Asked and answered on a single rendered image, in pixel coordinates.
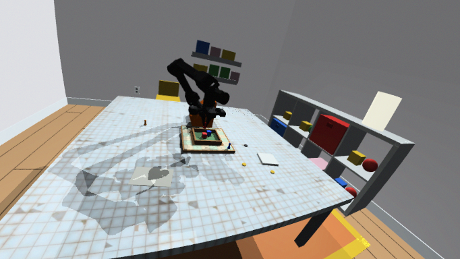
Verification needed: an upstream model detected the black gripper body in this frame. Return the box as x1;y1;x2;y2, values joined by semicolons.
188;98;226;117

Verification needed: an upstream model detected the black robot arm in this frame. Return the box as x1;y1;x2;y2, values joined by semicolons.
167;58;229;118

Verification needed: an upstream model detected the white flat sheet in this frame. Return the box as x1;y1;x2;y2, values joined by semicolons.
128;167;174;188

